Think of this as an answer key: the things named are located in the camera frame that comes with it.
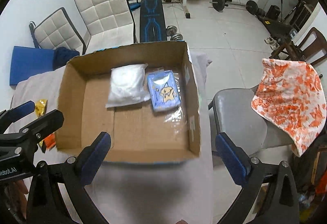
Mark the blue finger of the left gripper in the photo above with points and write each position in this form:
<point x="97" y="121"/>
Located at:
<point x="12" y="115"/>
<point x="36" y="130"/>

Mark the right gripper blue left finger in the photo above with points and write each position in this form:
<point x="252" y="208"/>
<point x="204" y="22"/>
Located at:
<point x="91" y="158"/>

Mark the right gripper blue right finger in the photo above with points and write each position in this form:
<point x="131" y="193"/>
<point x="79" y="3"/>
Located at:
<point x="235" y="159"/>

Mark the orange snack bag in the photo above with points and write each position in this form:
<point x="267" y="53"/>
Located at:
<point x="47" y="143"/>

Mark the yellow snack packet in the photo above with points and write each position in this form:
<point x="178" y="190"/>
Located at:
<point x="41" y="107"/>

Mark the white soft bag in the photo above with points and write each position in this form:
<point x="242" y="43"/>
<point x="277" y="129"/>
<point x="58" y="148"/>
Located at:
<point x="126" y="86"/>

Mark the blue cartoon tissue pack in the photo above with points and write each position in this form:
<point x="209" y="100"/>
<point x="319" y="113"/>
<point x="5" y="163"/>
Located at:
<point x="163" y="90"/>

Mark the grey chair seat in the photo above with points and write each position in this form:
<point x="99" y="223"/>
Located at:
<point x="247" y="129"/>

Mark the blue foam mat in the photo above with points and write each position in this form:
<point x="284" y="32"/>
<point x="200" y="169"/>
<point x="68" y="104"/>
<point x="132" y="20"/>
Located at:
<point x="27" y="62"/>

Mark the grey bed sheet cloth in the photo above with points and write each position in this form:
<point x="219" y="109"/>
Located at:
<point x="159" y="168"/>

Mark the dark blue garment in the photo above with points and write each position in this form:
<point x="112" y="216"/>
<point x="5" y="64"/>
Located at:
<point x="62" y="55"/>

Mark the open cardboard box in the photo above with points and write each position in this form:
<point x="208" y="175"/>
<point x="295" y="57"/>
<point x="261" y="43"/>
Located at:
<point x="139" y="135"/>

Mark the orange white floral cloth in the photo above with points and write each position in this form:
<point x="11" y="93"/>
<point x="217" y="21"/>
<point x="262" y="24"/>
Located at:
<point x="291" y="97"/>

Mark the white padded chair left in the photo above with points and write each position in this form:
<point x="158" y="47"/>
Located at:
<point x="57" y="30"/>

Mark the white padded chair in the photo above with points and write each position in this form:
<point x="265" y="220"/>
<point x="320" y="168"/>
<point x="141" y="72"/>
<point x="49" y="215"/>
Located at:
<point x="57" y="30"/>
<point x="110" y="23"/>

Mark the brown wooden chair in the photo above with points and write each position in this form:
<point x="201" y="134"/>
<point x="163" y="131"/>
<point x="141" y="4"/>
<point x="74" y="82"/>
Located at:
<point x="298" y="52"/>

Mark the white padded chair right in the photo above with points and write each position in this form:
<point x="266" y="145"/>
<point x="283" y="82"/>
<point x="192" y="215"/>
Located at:
<point x="110" y="23"/>

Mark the chrome dumbbell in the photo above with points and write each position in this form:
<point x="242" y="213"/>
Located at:
<point x="171" y="32"/>

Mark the black blue weight bench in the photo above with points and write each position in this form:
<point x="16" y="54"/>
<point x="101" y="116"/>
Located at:
<point x="152" y="21"/>

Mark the floor barbell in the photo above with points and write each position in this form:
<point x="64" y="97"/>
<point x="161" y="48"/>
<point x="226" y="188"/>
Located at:
<point x="220" y="5"/>

